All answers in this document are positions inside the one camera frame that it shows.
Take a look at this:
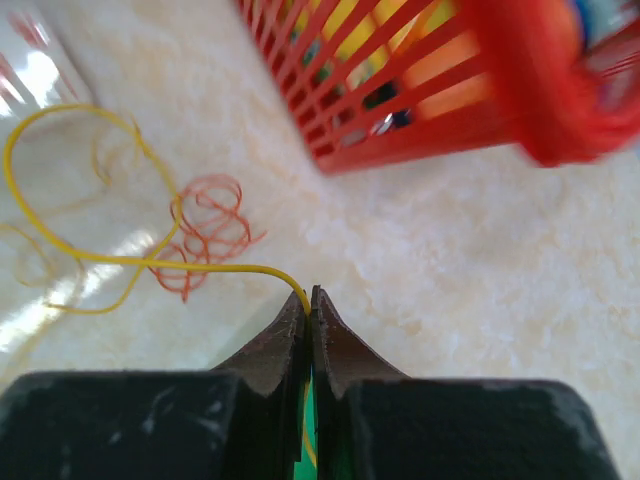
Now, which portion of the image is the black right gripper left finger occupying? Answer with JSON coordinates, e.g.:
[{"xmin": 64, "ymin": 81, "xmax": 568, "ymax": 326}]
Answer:
[{"xmin": 1, "ymin": 295, "xmax": 307, "ymax": 479}]

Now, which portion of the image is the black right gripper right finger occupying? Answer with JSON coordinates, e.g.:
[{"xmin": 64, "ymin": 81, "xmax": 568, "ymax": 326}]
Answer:
[{"xmin": 311, "ymin": 287, "xmax": 618, "ymax": 479}]

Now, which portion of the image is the orange wire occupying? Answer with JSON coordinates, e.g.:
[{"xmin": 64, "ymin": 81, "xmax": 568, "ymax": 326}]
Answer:
[{"xmin": 147, "ymin": 173, "xmax": 269, "ymax": 304}]

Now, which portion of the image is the left green plastic bin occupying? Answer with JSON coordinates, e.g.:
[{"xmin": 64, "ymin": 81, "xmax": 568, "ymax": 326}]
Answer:
[{"xmin": 292, "ymin": 364, "xmax": 351, "ymax": 480}]

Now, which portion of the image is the red plastic shopping basket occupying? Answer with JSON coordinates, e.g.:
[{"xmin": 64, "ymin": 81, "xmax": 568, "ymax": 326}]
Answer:
[{"xmin": 238, "ymin": 0, "xmax": 639, "ymax": 174}]

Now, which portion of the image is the white tissue pack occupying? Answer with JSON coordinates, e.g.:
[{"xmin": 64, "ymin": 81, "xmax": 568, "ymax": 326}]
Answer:
[{"xmin": 1, "ymin": 1, "xmax": 93, "ymax": 131}]

